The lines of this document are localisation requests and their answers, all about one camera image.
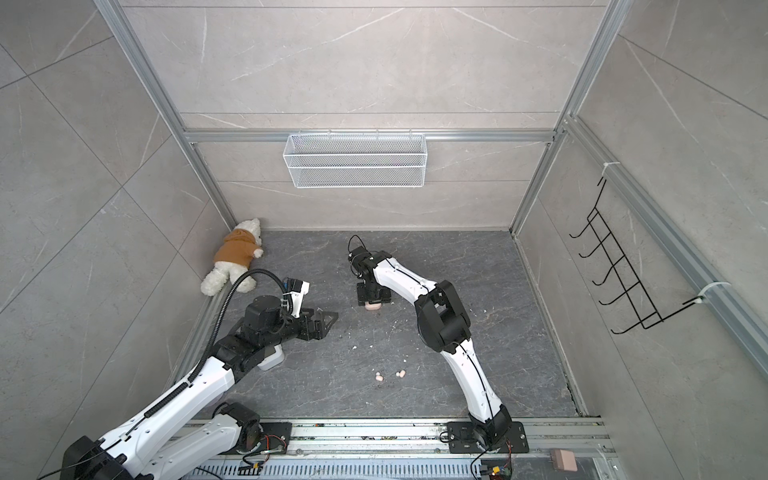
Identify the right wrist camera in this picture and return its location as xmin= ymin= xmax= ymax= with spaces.
xmin=348 ymin=246 xmax=377 ymax=281

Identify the white digital scale device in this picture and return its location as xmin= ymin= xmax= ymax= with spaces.
xmin=258 ymin=345 xmax=285 ymax=371

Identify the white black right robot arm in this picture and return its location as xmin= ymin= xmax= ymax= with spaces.
xmin=348 ymin=246 xmax=512 ymax=451

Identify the black wire hook rack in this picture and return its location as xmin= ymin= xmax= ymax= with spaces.
xmin=568 ymin=177 xmax=731 ymax=336

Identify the pink eraser block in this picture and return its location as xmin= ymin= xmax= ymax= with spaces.
xmin=550 ymin=449 xmax=579 ymax=472

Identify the white teddy bear brown hoodie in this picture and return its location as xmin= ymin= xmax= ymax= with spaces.
xmin=200 ymin=218 xmax=264 ymax=297

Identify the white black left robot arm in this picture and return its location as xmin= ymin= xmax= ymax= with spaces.
xmin=52 ymin=268 xmax=339 ymax=479

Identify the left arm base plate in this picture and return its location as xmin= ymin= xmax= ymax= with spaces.
xmin=227 ymin=421 xmax=293 ymax=455

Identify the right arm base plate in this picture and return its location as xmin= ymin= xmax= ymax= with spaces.
xmin=438 ymin=421 xmax=530 ymax=454

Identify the aluminium rail front frame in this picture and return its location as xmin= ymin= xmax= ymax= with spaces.
xmin=173 ymin=418 xmax=626 ymax=479

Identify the white wire mesh basket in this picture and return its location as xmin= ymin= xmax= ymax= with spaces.
xmin=283 ymin=133 xmax=428 ymax=189

